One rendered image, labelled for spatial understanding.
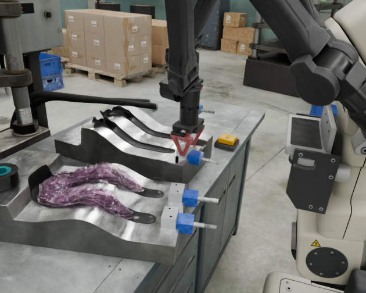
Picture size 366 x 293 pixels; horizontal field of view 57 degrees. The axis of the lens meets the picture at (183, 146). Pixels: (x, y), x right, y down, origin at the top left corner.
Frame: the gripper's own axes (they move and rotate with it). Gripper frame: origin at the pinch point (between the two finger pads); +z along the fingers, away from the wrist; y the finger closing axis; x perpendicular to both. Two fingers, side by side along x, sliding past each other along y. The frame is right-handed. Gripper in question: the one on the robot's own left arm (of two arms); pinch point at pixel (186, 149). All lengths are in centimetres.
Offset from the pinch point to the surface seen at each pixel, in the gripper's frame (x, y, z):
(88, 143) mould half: -33.0, 6.7, 3.1
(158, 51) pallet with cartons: -228, -407, 56
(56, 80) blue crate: -295, -246, 79
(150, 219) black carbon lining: 3.3, 28.7, 6.0
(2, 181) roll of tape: -29, 42, -3
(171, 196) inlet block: 4.5, 20.0, 4.0
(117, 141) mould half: -22.9, 4.5, 1.0
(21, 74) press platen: -71, -3, -13
